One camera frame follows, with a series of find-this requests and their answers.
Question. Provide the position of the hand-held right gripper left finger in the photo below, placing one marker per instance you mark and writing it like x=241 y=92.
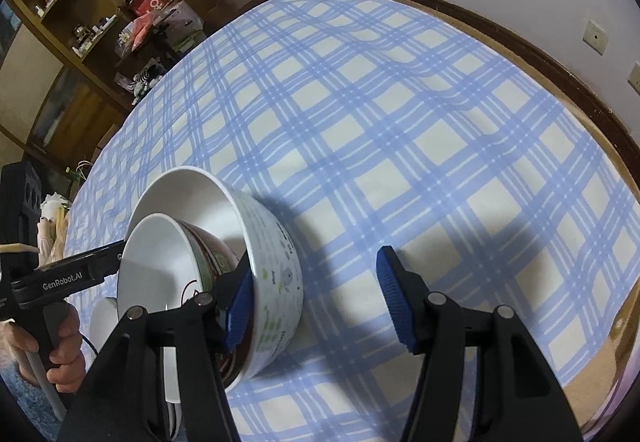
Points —
x=240 y=309

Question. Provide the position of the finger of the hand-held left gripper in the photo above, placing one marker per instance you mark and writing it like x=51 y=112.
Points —
x=110 y=262

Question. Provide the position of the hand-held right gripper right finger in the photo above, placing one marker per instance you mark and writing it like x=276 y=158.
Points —
x=395 y=297

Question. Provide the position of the small red patterned bowl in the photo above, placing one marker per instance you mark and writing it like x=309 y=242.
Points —
x=155 y=262
x=222 y=259

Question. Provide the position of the large white printed bowl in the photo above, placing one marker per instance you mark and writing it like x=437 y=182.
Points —
x=270 y=272

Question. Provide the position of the person's left hand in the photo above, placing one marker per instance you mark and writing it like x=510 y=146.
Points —
x=67 y=352

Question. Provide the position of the pink and white doll plush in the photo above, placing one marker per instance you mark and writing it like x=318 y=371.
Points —
x=47 y=242

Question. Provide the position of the blue plaid cloth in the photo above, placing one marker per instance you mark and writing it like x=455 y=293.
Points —
x=400 y=146

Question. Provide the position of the blue fuzzy cloth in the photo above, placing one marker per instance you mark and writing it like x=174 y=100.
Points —
x=15 y=392

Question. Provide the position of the wooden corner shelf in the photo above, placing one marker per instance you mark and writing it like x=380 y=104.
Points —
x=60 y=36

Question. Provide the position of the zebra plush toy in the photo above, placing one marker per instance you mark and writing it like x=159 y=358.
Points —
x=147 y=74

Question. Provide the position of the small cluttered side table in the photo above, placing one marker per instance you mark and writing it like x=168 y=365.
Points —
x=150 y=46

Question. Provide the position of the pink cloth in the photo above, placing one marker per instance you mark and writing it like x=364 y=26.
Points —
x=142 y=29

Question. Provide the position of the clear storage box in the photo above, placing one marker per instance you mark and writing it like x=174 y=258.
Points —
x=187 y=24

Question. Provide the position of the red box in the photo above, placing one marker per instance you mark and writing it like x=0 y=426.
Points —
x=150 y=1

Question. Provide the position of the white wall socket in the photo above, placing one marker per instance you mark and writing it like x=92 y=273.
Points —
x=635 y=79
x=595 y=37

